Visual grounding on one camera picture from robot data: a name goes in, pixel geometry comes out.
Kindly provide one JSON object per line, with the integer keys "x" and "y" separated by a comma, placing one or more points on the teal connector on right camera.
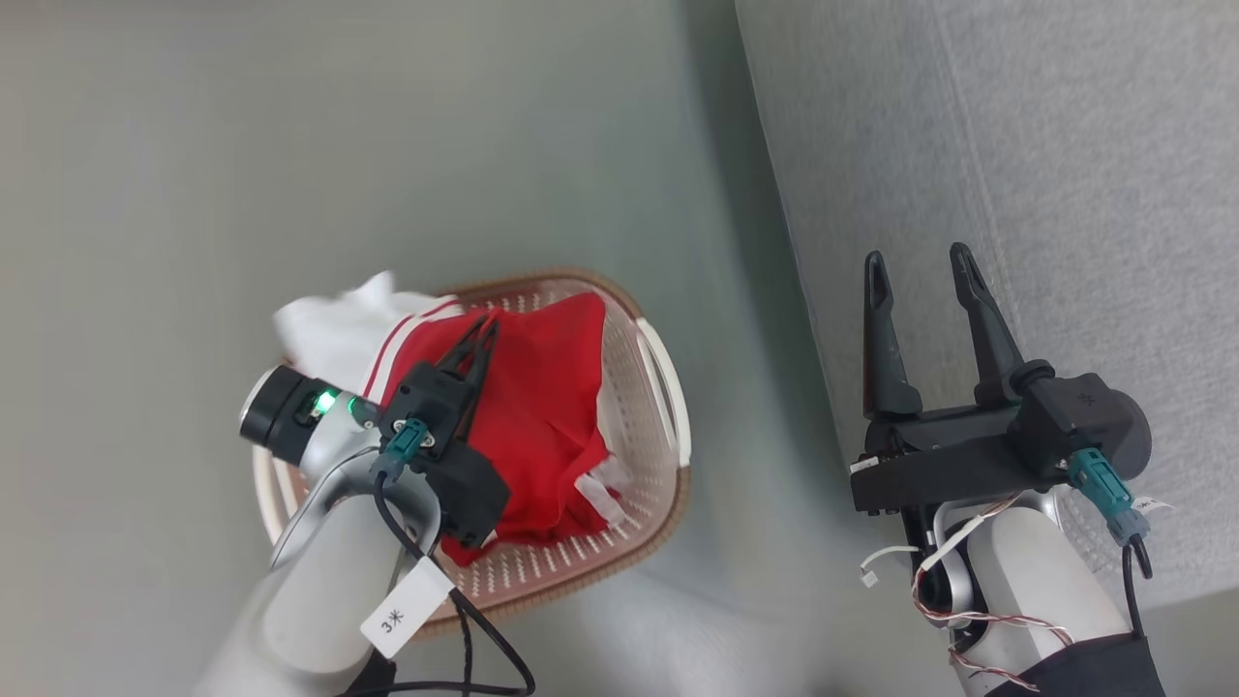
{"x": 1103, "y": 489}

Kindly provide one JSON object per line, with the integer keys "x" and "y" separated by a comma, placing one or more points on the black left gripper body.
{"x": 426, "y": 402}

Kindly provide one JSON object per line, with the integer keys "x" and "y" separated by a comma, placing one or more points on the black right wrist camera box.
{"x": 1094, "y": 421}

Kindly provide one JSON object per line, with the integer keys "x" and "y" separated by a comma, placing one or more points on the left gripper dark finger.
{"x": 465, "y": 350}
{"x": 487, "y": 363}

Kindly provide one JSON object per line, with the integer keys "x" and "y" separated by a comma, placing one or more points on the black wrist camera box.
{"x": 1094, "y": 421}
{"x": 474, "y": 494}

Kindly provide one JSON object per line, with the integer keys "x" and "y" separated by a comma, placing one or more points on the teal connector on left camera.
{"x": 402, "y": 450}

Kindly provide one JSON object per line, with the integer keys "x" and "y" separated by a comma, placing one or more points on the grey fabric sofa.
{"x": 1065, "y": 145}

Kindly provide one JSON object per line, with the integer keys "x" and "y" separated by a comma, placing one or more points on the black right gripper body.
{"x": 949, "y": 460}

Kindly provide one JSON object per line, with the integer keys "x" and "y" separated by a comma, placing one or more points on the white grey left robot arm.
{"x": 319, "y": 581}

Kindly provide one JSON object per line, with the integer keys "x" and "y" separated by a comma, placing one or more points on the red and white garment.
{"x": 542, "y": 407}

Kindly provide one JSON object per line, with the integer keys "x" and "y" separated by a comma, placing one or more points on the beige woven laundry basket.
{"x": 581, "y": 563}

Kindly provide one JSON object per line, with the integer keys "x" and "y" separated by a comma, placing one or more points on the teal connector on camera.
{"x": 1103, "y": 489}
{"x": 402, "y": 450}

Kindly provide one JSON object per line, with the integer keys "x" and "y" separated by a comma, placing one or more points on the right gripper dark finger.
{"x": 987, "y": 339}
{"x": 883, "y": 358}

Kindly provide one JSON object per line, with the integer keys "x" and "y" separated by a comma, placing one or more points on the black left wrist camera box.
{"x": 474, "y": 494}

